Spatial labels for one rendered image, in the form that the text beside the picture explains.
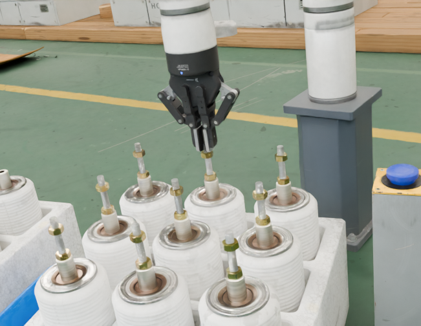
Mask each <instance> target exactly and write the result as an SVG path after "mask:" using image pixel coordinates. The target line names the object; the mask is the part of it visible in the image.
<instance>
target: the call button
mask: <svg viewBox="0 0 421 326"><path fill-rule="evenodd" d="M386 176H387V178H388V179H389V180H390V182H392V183H393V184H396V185H401V186H405V185H410V184H412V183H414V182H415V180H416V179H417V178H418V176H419V170H418V168H416V167H414V166H412V165H410V164H395V165H392V166H390V167H389V168H387V170H386Z"/></svg>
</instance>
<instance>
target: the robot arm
mask: <svg viewBox="0 0 421 326"><path fill-rule="evenodd" d="M158 3H159V8H160V14H161V15H160V16H161V29H162V38H163V42H164V50H165V54H166V61H167V69H168V71H169V73H170V79H169V86H167V87H166V88H165V89H163V90H161V91H160V92H159V93H158V94H157V96H158V98H159V100H160V101H161V102H162V103H163V104H164V106H165V107H166V108H167V110H168V111H169V112H170V113H171V115H172V116H173V117H174V119H175V120H176V121H177V122H178V123H179V124H186V125H188V126H189V128H190V129H191V137H192V142H193V145H194V147H196V150H197V151H202V150H203V144H204V147H205V151H206V152H211V151H212V150H213V149H214V148H215V146H216V145H217V134H216V129H215V126H218V125H220V124H221V122H223V121H224V120H225V119H226V117H227V116H228V114H229V112H230V111H231V109H232V107H233V105H234V103H235V101H236V99H237V98H238V96H239V94H240V90H239V89H238V88H233V89H232V88H231V87H229V86H227V85H226V84H225V83H224V78H223V77H222V75H221V73H220V70H219V54H218V48H217V39H216V38H223V37H228V36H234V35H236V34H237V24H236V22H235V21H233V20H224V21H214V20H213V16H212V14H211V8H210V0H158ZM303 19H304V28H305V47H306V57H307V77H308V97H309V100H310V101H311V102H314V103H318V104H327V105H328V104H338V103H345V102H349V101H351V100H353V99H355V97H356V96H357V94H356V91H357V88H356V46H355V25H354V0H303ZM219 92H221V100H222V101H223V102H222V103H221V106H220V107H219V110H218V111H217V113H216V114H215V108H216V104H215V99H216V97H217V96H218V94H219ZM177 97H179V98H180V99H178V98H177ZM180 100H181V101H182V102H181V101H180ZM201 122H202V124H201Z"/></svg>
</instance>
